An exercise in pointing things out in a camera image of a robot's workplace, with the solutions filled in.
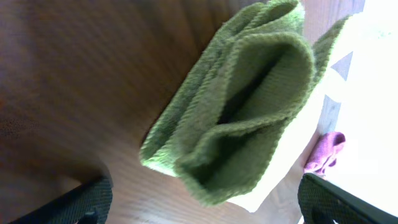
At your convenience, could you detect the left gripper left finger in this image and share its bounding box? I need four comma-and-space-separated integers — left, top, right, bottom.
11, 176, 113, 224

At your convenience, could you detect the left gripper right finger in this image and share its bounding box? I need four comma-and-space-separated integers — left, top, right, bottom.
297, 173, 397, 224

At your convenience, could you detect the light green cloth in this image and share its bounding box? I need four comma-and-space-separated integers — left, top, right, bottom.
139, 1, 347, 206

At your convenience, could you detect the crumpled purple cloth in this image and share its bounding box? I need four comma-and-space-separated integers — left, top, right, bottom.
303, 132, 346, 177

